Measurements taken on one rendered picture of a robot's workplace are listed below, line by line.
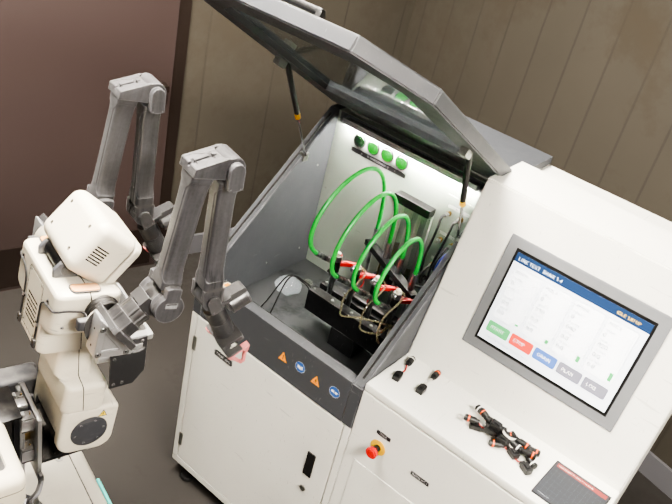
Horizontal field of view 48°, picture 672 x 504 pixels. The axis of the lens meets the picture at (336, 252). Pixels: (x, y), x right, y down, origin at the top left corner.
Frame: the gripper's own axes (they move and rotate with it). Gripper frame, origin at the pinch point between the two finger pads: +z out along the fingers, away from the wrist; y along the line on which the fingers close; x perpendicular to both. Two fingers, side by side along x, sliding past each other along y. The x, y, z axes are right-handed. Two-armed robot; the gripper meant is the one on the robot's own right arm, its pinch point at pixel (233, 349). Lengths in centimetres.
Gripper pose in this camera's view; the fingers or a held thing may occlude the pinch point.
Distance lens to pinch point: 214.5
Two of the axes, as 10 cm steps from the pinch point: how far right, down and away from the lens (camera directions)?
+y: -5.7, -5.3, 6.3
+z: 1.7, 6.7, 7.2
